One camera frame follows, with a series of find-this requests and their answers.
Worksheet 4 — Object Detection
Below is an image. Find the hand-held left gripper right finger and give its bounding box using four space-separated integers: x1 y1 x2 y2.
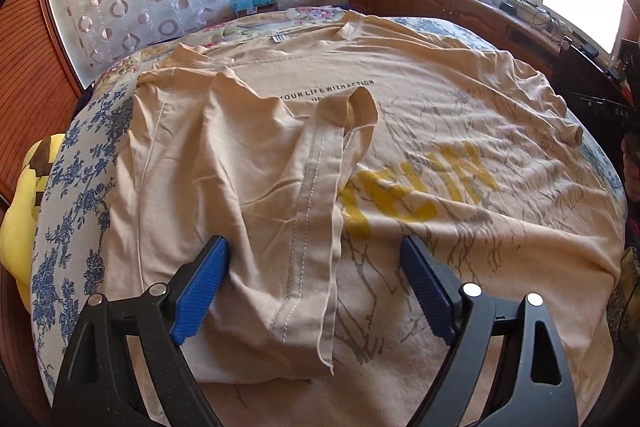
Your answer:
400 234 581 427

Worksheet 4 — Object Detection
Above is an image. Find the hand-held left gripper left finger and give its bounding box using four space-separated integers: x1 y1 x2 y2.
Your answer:
50 234 231 427

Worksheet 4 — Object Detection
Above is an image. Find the beige printed t-shirt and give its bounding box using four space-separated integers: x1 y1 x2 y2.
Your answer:
97 9 623 427

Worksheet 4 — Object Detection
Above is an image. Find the blue floral bed cover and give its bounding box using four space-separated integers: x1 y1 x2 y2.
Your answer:
30 4 631 413

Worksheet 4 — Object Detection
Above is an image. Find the yellow plush toy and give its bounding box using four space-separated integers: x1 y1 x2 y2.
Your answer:
0 133 68 313

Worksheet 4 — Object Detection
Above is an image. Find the brown slatted wooden panel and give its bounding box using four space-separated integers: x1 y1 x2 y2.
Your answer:
0 0 88 208

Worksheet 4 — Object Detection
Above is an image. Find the light blue plastic item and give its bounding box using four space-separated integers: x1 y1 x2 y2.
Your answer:
230 0 277 15

